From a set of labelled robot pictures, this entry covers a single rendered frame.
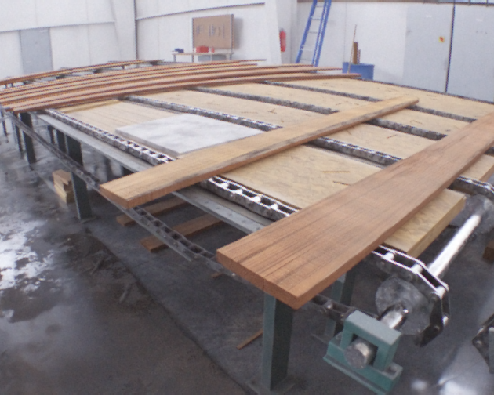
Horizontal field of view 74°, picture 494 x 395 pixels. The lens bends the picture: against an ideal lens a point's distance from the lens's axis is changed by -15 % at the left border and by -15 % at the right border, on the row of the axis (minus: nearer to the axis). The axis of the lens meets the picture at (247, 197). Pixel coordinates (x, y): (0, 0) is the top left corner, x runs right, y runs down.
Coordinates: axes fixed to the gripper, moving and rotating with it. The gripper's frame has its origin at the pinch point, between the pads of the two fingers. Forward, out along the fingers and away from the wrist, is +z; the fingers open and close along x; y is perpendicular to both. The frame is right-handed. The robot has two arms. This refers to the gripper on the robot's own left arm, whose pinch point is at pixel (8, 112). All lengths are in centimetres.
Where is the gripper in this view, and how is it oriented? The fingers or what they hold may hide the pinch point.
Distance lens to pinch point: 299.4
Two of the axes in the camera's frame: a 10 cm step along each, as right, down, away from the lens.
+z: 8.3, -2.3, 5.1
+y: -5.6, -3.4, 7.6
